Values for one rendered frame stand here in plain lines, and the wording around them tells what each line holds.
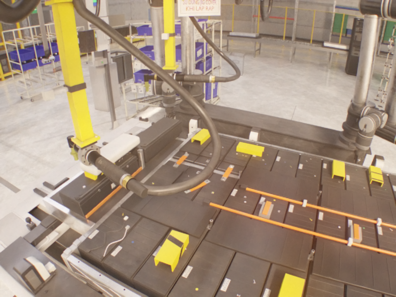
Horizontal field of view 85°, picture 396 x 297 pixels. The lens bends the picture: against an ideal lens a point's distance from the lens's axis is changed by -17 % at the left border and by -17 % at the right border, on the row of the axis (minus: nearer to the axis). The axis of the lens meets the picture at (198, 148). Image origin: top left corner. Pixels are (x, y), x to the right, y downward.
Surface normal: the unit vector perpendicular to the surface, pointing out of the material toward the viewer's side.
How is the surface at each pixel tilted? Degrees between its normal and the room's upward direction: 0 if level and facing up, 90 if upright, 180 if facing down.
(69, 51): 90
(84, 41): 90
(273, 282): 0
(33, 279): 90
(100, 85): 90
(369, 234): 0
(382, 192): 0
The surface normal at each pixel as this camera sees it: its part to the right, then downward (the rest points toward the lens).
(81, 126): 0.77, 0.33
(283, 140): -0.46, 0.45
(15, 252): 0.00, -0.86
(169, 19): -0.15, 0.50
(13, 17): 0.86, 0.46
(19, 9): 0.77, 0.05
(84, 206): 0.90, 0.22
